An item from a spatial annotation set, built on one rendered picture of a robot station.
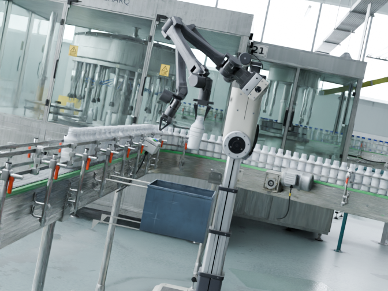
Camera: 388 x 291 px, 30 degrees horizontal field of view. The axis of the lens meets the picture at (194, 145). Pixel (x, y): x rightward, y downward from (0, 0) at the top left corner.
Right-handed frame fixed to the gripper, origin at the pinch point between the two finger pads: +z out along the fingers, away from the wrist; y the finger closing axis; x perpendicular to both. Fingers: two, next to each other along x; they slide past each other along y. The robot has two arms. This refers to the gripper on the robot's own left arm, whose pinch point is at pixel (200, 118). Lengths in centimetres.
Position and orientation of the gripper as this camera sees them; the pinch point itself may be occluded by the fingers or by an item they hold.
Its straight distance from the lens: 351.3
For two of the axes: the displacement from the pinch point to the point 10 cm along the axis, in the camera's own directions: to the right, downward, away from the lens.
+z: -1.8, 9.8, 0.5
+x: 0.4, -0.4, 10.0
